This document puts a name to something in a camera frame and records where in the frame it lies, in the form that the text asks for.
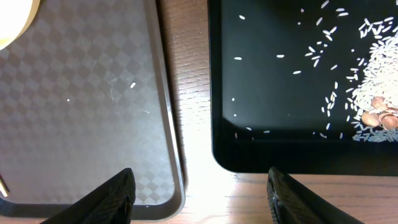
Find wooden chopstick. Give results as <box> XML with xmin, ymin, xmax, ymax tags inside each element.
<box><xmin>0</xmin><ymin>175</ymin><xmax>9</xmax><ymax>197</ymax></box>

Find yellow round plate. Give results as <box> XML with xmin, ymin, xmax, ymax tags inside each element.
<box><xmin>0</xmin><ymin>0</ymin><xmax>40</xmax><ymax>50</ymax></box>

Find dark brown serving tray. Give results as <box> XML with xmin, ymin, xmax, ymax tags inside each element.
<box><xmin>1</xmin><ymin>0</ymin><xmax>185</xmax><ymax>222</ymax></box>

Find rice food scraps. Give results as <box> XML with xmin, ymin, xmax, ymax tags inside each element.
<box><xmin>231</xmin><ymin>0</ymin><xmax>398</xmax><ymax>143</ymax></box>

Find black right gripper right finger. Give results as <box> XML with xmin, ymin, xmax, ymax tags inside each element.
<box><xmin>267</xmin><ymin>167</ymin><xmax>362</xmax><ymax>224</ymax></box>

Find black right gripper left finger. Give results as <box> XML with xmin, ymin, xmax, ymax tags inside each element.
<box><xmin>42</xmin><ymin>168</ymin><xmax>136</xmax><ymax>224</ymax></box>

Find black waste tray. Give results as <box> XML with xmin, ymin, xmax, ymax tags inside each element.
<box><xmin>208</xmin><ymin>1</ymin><xmax>397</xmax><ymax>176</ymax></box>

